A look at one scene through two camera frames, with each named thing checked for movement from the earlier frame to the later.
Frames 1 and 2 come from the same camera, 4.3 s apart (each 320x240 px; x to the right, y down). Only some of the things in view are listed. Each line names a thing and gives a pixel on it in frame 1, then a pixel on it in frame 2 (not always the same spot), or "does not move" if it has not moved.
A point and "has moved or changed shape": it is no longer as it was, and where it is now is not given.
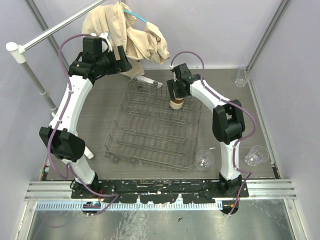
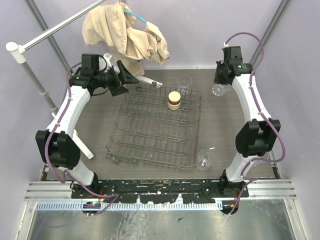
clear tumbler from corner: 241,79 has moved or changed shape
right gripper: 172,85 to 217,80
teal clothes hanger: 135,15 does not move
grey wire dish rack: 146,129 does not move
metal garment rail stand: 17,52 does not move
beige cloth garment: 141,41 does not move
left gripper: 122,58 to 118,80
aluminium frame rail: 258,190 does not move
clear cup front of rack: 204,160 does not move
